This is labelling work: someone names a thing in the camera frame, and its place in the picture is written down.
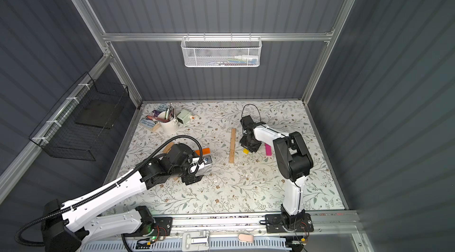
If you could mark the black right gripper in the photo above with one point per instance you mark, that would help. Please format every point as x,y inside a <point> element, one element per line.
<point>250,142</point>

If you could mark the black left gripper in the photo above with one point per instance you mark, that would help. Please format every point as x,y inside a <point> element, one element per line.
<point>194,172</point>

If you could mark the natural wooden block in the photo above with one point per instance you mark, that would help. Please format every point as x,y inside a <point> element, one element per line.
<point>233,134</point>
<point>168,147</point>
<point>232,157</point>
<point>232,145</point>

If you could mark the orange building block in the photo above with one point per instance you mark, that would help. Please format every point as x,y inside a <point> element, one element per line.
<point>204,151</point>

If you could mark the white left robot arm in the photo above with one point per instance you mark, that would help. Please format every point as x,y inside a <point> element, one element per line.
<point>76,222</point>

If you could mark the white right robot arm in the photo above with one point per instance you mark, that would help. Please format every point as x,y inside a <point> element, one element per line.
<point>294,163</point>

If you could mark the white pen cup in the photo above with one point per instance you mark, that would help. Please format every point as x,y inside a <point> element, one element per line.
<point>168,126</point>

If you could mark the pale green small box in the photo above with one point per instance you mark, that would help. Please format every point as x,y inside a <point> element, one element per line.
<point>185,117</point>

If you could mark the blue book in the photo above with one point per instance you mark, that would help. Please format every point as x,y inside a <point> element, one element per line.
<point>151,121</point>

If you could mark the pink eraser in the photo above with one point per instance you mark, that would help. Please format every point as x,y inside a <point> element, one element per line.
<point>246,238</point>

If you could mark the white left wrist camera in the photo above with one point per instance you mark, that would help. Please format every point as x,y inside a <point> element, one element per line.
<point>201,169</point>

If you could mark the white wire mesh basket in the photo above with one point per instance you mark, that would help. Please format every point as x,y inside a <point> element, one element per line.
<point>221,54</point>

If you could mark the black wire mesh basket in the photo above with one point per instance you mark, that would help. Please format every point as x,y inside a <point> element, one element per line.
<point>78,129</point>

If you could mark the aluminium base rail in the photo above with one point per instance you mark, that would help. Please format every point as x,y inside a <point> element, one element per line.
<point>212,232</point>

